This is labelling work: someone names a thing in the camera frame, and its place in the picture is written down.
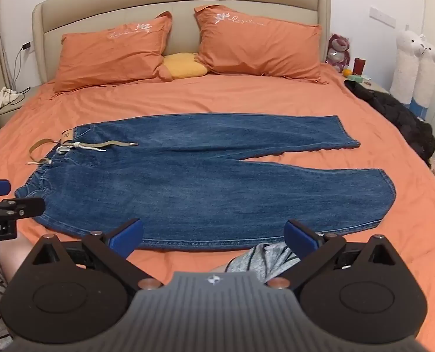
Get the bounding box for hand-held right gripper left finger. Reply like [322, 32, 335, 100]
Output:
[30, 218, 159, 290]

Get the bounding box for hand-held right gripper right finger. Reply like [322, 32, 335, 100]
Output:
[267, 220, 399, 290]

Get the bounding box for blue denim pants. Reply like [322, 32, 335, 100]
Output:
[14, 115, 397, 252]

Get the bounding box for person's left forearm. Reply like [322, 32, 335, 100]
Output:
[0, 240, 35, 279]

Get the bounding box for person's grey striped clothing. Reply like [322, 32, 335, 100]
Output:
[227, 243, 302, 283]

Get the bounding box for beige nightstand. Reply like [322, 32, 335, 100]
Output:
[344, 75, 390, 96]
[0, 84, 38, 129]

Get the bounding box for white cloth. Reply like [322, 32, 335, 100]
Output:
[0, 86, 22, 112]

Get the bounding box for khaki fabric belt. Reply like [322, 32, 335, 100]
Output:
[27, 138, 139, 165]

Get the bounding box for black jacket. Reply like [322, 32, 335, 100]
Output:
[344, 80, 435, 167]

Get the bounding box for orange embroidered pillow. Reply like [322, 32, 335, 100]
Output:
[52, 11, 173, 93]
[193, 5, 328, 85]

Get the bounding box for yellow cushion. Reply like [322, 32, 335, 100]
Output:
[162, 52, 208, 80]

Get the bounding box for pink plush bear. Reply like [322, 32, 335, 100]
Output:
[325, 34, 351, 73]

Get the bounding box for white alpaca plush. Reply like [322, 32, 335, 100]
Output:
[390, 26, 425, 105]
[413, 42, 435, 109]

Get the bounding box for black charger cable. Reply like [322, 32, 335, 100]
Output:
[10, 46, 31, 105]

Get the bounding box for white wall switch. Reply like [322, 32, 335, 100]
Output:
[369, 6, 397, 28]

